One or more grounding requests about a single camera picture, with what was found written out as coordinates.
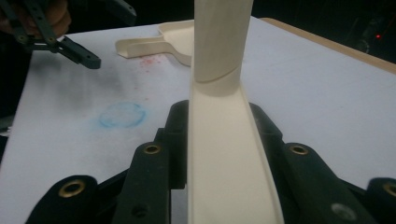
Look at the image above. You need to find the cream plastic dustpan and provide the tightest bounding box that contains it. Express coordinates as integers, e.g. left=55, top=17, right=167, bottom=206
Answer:
left=115, top=20, right=195, bottom=67

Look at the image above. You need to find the cream brush with grey bristles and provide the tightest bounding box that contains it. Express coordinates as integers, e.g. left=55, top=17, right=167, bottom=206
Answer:
left=186, top=0, right=286, bottom=224

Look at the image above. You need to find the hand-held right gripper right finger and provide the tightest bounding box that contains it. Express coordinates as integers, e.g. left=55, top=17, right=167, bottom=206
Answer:
left=248, top=102, right=379, bottom=224

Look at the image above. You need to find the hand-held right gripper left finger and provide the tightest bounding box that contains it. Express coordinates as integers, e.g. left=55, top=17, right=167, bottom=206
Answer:
left=111, top=99, right=190, bottom=224

